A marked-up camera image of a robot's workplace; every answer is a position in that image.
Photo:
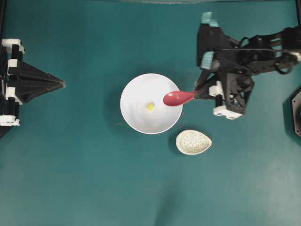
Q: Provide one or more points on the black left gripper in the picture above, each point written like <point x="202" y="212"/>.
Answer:
<point x="19" y="93"/>

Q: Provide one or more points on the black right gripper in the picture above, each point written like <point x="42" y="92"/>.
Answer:
<point x="222" y="78"/>

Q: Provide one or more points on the pink red spoon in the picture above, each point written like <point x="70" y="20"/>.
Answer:
<point x="176" y="98"/>

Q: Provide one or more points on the yellow hexagonal prism block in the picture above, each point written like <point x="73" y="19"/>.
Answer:
<point x="150" y="107"/>

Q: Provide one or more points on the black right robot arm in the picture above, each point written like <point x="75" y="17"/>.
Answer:
<point x="278" y="52"/>

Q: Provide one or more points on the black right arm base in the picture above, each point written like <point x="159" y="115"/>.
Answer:
<point x="292" y="115"/>

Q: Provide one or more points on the white round bowl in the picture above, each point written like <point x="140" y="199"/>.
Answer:
<point x="142" y="106"/>

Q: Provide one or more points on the white speckled teardrop dish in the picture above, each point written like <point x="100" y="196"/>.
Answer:
<point x="192" y="142"/>

